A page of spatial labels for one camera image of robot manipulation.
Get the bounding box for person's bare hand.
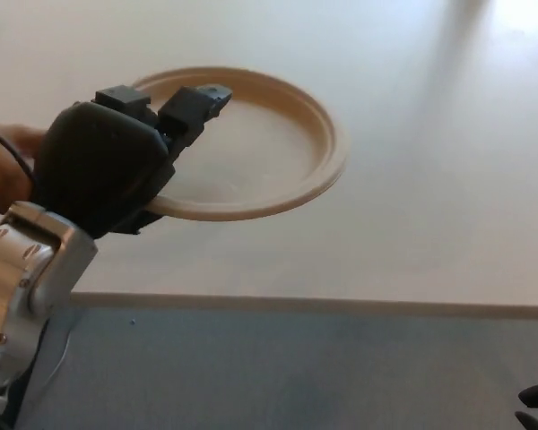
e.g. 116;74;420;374
0;124;47;214

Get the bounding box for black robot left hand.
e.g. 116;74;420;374
30;82;233;240

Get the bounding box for beige round paper plate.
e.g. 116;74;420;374
129;65;351;223

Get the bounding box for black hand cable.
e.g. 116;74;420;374
0;129;38;185

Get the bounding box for thin white floor cable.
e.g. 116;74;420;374
44;333;71;382

